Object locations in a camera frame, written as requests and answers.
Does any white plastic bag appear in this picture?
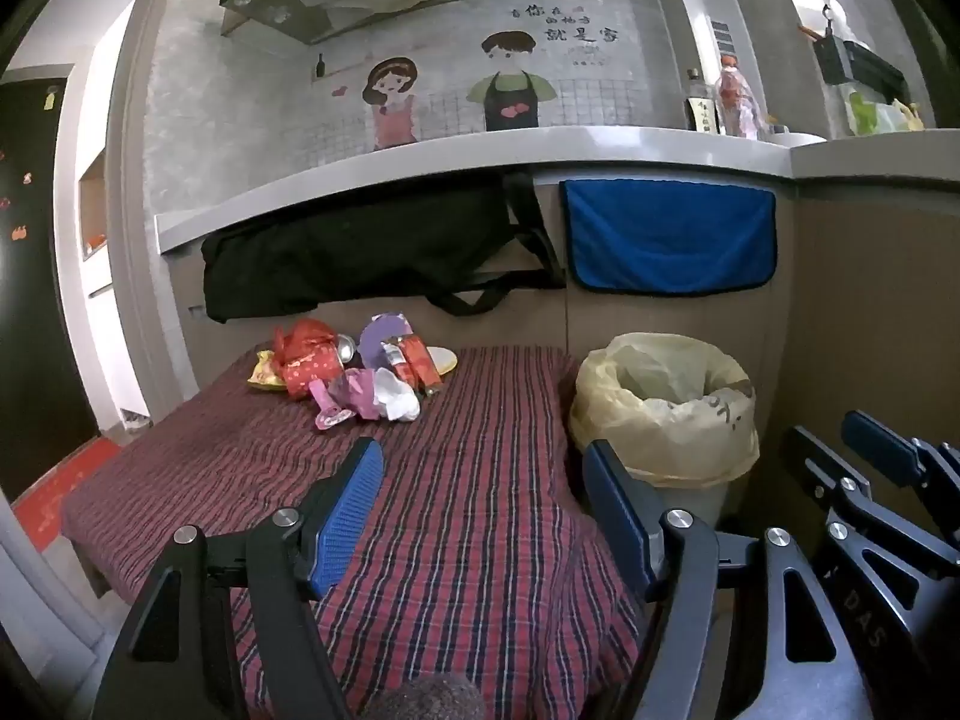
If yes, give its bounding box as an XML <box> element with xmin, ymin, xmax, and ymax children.
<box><xmin>373</xmin><ymin>369</ymin><xmax>422</xmax><ymax>422</ymax></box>

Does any black door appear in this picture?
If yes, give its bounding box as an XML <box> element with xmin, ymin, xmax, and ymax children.
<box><xmin>0</xmin><ymin>75</ymin><xmax>102</xmax><ymax>503</ymax></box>

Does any black knife rack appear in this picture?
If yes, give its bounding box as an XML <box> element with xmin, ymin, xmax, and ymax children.
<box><xmin>811</xmin><ymin>4</ymin><xmax>912</xmax><ymax>102</ymax></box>

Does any grey fuzzy cloth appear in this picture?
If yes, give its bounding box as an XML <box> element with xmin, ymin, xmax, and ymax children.
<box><xmin>360</xmin><ymin>673</ymin><xmax>488</xmax><ymax>720</ymax></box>

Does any red tube packet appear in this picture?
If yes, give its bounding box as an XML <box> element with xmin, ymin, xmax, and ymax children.
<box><xmin>382</xmin><ymin>334</ymin><xmax>443</xmax><ymax>395</ymax></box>

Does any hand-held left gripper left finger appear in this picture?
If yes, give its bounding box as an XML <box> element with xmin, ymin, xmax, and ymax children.
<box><xmin>90</xmin><ymin>436</ymin><xmax>387</xmax><ymax>720</ymax></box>

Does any blue towel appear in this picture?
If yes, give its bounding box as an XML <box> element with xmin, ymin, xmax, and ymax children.
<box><xmin>559</xmin><ymin>178</ymin><xmax>777</xmax><ymax>295</ymax></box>

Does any colourful pink wrapper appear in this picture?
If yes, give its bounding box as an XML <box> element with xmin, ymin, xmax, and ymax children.
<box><xmin>358</xmin><ymin>313</ymin><xmax>417</xmax><ymax>368</ymax></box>

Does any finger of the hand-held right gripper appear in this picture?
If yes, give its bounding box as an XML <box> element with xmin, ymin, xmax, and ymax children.
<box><xmin>840</xmin><ymin>411</ymin><xmax>960</xmax><ymax>518</ymax></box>
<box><xmin>784</xmin><ymin>426</ymin><xmax>960</xmax><ymax>582</ymax></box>

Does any plastic bottle with orange cap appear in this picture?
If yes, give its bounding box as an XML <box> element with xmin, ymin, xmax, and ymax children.
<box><xmin>718</xmin><ymin>52</ymin><xmax>762</xmax><ymax>140</ymax></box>

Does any red crumpled plastic bag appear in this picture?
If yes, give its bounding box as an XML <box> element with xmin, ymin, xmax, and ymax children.
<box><xmin>271</xmin><ymin>319</ymin><xmax>342</xmax><ymax>361</ymax></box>

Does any red floor mat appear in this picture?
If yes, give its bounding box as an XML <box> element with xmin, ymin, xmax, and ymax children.
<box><xmin>11</xmin><ymin>439</ymin><xmax>121</xmax><ymax>552</ymax></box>

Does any grey stone counter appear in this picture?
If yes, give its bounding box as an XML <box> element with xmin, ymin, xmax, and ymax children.
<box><xmin>154</xmin><ymin>124</ymin><xmax>960</xmax><ymax>256</ymax></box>

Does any yellow snack packet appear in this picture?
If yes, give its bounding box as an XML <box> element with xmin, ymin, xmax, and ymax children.
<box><xmin>247</xmin><ymin>350</ymin><xmax>290</xmax><ymax>392</ymax></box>

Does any red striped table cloth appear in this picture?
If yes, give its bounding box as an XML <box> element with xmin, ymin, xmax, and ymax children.
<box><xmin>60</xmin><ymin>345</ymin><xmax>646</xmax><ymax>720</ymax></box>

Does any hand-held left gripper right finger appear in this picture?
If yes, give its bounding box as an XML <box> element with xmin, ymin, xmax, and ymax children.
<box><xmin>581</xmin><ymin>439</ymin><xmax>875</xmax><ymax>720</ymax></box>

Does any cartoon couple wall sticker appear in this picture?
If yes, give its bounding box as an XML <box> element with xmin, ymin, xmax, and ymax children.
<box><xmin>330</xmin><ymin>0</ymin><xmax>646</xmax><ymax>152</ymax></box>

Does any red snack bag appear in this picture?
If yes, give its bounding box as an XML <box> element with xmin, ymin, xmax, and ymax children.
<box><xmin>281</xmin><ymin>334</ymin><xmax>362</xmax><ymax>400</ymax></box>

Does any black fabric bag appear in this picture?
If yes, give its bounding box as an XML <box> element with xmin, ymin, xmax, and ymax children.
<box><xmin>201</xmin><ymin>172</ymin><xmax>567</xmax><ymax>323</ymax></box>

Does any white water heater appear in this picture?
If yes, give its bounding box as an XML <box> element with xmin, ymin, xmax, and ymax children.
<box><xmin>660</xmin><ymin>0</ymin><xmax>740</xmax><ymax>128</ymax></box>

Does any waste bin with yellowish liner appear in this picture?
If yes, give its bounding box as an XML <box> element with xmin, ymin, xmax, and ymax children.
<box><xmin>568</xmin><ymin>331</ymin><xmax>760</xmax><ymax>533</ymax></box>

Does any green plastic bag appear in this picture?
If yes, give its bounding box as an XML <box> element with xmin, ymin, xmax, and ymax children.
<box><xmin>846</xmin><ymin>90</ymin><xmax>905</xmax><ymax>137</ymax></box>

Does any purple wrapper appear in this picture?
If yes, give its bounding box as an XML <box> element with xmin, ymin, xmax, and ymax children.
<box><xmin>341</xmin><ymin>367</ymin><xmax>387</xmax><ymax>421</ymax></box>

